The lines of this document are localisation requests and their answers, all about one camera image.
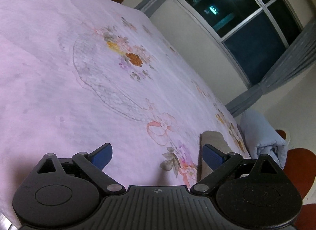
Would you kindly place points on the sliding glass window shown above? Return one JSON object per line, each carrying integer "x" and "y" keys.
{"x": 246, "y": 22}

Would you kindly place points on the grey pants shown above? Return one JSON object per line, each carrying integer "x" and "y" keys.
{"x": 214, "y": 138}

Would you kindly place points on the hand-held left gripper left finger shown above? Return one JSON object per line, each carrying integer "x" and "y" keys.
{"x": 102, "y": 157}

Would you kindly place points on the light blue folded duvet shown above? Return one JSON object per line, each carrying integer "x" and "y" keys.
{"x": 261, "y": 133}

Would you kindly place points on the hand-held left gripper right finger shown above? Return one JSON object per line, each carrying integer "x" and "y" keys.
{"x": 212, "y": 157}

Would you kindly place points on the red-brown wooden headboard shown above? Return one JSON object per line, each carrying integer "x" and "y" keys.
{"x": 300, "y": 170}

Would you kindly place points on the bed with pink floral sheet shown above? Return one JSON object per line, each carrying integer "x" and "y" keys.
{"x": 61, "y": 71}

